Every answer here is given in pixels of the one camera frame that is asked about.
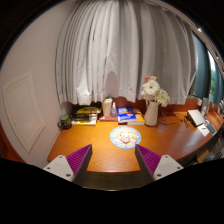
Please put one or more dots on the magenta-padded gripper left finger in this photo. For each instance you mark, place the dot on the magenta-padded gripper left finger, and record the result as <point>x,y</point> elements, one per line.
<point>61,166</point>

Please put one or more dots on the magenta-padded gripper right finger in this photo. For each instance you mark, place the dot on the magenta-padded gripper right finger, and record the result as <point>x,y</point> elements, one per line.
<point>165,166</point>

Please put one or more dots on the round cartoon print mouse pad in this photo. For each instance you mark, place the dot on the round cartoon print mouse pad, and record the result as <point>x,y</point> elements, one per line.
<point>114,137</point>

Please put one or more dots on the dark mug with green inside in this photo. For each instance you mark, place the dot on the dark mug with green inside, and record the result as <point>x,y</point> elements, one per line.
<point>65,122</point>

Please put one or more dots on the white and yellow book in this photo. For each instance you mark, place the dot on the white and yellow book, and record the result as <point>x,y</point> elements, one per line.
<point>83,122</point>

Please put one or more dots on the white paper sheet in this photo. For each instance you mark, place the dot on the white paper sheet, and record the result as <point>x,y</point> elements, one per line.
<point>203,130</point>

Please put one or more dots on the cream pitcher vase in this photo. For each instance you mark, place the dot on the cream pitcher vase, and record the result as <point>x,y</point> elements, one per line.
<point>151,115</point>

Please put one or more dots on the orange book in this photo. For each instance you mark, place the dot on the orange book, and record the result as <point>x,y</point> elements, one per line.
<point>140,119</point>

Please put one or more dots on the silver laptop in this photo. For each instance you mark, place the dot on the silver laptop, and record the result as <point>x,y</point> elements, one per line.
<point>196,117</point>

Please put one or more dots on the dark phone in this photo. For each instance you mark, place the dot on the dark phone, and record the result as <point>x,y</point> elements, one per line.
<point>212,128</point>

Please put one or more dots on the yellow and black book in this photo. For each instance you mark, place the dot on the yellow and black book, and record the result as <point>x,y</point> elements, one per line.
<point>87,110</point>

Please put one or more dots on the blue book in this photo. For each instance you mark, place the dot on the blue book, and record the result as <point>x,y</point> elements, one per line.
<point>126,115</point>

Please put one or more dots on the red-brown book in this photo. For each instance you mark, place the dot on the red-brown book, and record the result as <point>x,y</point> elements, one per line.
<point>107,118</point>

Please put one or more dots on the cream tumbler with lid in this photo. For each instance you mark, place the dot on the cream tumbler with lid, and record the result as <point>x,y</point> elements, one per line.
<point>107,107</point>

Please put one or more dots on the clear spray bottle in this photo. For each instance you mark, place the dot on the clear spray bottle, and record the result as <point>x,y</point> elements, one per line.
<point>114,111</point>

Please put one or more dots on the white flower bunch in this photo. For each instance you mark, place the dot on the white flower bunch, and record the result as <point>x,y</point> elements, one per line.
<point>153,90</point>

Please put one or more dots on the window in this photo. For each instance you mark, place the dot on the window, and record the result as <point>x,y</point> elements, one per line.
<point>203,66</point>

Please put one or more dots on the white pleated curtain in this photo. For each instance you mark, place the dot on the white pleated curtain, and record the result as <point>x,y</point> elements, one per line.
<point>126,50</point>

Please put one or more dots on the picture frame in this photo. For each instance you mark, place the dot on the picture frame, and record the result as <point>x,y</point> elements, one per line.
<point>204,106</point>

